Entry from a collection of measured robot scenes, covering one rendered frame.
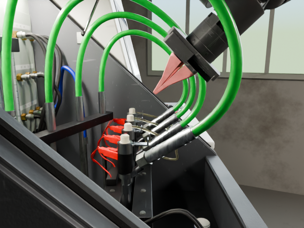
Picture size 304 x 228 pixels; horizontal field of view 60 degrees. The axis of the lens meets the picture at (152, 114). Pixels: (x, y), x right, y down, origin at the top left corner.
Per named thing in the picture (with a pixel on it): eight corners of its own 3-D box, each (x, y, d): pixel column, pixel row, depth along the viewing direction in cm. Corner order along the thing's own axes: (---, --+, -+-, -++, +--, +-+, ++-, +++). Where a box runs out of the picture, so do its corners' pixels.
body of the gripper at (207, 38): (172, 37, 46) (203, 3, 43) (211, 80, 46) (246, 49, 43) (163, 34, 40) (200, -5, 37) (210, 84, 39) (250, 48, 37)
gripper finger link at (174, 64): (150, 81, 49) (187, 43, 45) (177, 109, 48) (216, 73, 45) (139, 84, 42) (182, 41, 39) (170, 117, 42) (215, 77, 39)
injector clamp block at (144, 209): (153, 288, 49) (153, 216, 46) (98, 289, 49) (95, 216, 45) (150, 194, 82) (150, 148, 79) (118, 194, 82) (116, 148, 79)
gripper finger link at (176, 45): (141, 71, 49) (178, 33, 45) (168, 99, 48) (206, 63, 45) (129, 73, 42) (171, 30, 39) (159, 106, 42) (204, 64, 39)
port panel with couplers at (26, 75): (32, 138, 66) (18, 6, 59) (18, 139, 66) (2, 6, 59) (50, 125, 78) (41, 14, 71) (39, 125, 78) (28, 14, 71)
